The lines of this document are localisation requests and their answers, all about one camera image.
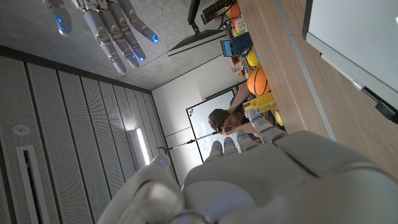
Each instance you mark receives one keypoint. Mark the orange mini basketball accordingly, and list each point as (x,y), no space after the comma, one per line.
(257,81)

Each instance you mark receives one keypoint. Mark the black computer monitor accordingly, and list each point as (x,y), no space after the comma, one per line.
(199,42)

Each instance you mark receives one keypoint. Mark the man in dark polo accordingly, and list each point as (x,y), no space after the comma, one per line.
(224,119)

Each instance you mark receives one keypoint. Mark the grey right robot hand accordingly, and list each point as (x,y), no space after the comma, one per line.
(109,31)

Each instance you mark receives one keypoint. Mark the large wall whiteboard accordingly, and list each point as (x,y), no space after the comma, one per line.
(202,115)

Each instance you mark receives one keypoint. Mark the dark blue mug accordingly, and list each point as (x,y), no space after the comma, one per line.
(242,45)

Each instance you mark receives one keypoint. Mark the black and yellow disc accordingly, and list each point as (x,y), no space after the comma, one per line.
(279,118)

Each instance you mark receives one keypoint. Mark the small yellow ball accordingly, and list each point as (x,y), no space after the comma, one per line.
(252,58)

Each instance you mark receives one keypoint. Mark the yellow carton box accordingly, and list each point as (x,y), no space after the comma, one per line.
(260,102)

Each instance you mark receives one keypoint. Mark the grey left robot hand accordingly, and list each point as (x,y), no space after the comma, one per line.
(280,186)

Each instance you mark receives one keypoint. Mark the round ceiling detector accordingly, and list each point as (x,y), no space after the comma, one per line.
(21,129)

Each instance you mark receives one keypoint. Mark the small black-framed whiteboard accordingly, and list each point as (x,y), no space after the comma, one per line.
(357,40)

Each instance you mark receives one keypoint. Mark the long ceiling light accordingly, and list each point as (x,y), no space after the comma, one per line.
(143,146)

